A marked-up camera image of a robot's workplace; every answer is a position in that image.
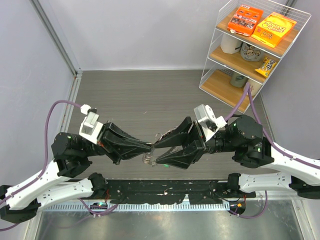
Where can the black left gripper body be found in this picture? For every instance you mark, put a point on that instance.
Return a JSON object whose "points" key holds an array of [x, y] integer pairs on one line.
{"points": [[101, 143]]}

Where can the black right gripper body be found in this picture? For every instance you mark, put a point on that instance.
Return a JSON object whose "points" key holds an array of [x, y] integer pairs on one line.
{"points": [[200, 135]]}

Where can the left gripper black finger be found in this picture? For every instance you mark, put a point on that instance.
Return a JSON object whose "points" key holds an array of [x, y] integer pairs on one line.
{"points": [[120, 152], [116, 135]]}

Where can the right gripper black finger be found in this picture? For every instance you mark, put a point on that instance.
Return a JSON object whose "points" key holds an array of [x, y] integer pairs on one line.
{"points": [[175, 137], [182, 158]]}

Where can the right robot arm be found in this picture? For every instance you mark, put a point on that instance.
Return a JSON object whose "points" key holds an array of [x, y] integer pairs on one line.
{"points": [[251, 148]]}

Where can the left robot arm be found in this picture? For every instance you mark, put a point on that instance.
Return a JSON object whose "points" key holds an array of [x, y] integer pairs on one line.
{"points": [[71, 154]]}

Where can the grey-green mug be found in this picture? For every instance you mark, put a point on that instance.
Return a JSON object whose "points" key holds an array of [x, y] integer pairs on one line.
{"points": [[238, 80]]}

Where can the white mug red writing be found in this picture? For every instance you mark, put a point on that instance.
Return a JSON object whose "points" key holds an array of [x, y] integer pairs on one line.
{"points": [[254, 86]]}

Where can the grey cartoon mug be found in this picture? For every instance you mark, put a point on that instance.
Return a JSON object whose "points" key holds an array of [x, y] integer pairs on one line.
{"points": [[251, 53]]}

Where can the white paper roll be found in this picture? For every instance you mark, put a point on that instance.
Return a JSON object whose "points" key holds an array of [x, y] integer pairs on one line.
{"points": [[230, 45]]}

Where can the yellow candy packet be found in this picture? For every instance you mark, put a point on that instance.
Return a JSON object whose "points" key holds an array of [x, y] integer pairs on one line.
{"points": [[266, 67]]}

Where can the orange snack box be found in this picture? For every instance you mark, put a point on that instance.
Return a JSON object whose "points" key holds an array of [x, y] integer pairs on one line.
{"points": [[245, 20]]}

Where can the yellow snack bag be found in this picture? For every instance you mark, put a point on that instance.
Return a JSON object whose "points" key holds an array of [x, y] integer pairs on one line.
{"points": [[273, 29]]}

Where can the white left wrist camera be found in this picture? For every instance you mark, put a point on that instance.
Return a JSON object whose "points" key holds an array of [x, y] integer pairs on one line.
{"points": [[90, 128]]}

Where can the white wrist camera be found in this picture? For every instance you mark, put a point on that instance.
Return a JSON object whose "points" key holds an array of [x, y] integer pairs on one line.
{"points": [[210, 124], [90, 128]]}

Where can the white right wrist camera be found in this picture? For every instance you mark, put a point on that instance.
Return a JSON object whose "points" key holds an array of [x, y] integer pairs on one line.
{"points": [[210, 124]]}

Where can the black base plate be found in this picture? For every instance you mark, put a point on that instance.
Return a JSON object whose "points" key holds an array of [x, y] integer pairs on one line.
{"points": [[170, 192]]}

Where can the white slotted cable duct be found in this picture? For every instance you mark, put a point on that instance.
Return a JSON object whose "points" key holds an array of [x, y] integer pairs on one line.
{"points": [[185, 206]]}

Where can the white wire shelf rack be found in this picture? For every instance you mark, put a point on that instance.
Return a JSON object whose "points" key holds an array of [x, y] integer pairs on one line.
{"points": [[234, 55]]}

